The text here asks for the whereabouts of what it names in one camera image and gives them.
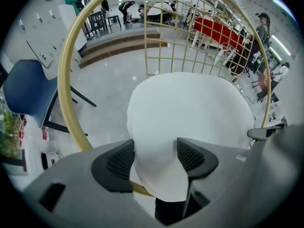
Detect clear water jug red label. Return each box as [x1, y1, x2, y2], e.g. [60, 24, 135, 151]
[35, 126, 63, 153]

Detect blue chair with black legs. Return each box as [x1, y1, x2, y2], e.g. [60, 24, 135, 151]
[2, 59, 97, 137]

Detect small beige black appliance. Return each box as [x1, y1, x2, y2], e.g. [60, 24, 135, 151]
[40, 152, 64, 171]

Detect gold wire chair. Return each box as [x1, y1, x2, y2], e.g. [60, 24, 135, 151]
[57, 0, 271, 198]

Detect wooden platform steps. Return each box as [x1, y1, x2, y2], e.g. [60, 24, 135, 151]
[78, 29, 169, 68]

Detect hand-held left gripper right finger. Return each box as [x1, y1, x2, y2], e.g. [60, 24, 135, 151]
[177, 137, 219, 179]

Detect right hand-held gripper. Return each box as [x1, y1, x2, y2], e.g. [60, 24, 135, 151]
[247, 122, 304, 199]

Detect white lockers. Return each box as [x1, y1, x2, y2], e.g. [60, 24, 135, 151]
[7, 0, 81, 68]

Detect red table with white legs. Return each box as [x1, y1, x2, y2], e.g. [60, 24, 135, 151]
[190, 17, 245, 57]

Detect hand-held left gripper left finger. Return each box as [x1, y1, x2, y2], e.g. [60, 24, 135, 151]
[91, 139, 135, 193]

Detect person's black trousers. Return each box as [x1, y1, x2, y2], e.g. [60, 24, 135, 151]
[154, 197, 190, 227]

